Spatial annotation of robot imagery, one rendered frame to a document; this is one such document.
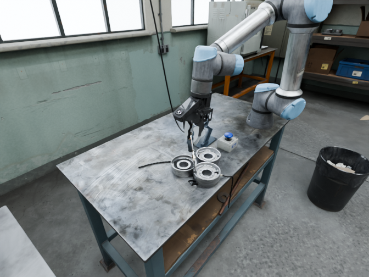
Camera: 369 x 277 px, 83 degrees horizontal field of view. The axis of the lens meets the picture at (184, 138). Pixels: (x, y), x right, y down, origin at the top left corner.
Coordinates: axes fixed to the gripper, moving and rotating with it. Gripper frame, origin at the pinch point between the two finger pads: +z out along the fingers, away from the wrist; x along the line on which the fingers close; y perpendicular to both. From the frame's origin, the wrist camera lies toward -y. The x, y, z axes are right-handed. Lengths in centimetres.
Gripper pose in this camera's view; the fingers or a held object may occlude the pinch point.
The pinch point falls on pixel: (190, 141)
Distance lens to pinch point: 84.4
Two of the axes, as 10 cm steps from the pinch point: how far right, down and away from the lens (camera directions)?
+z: -1.0, 8.9, 4.5
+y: 6.7, -2.8, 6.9
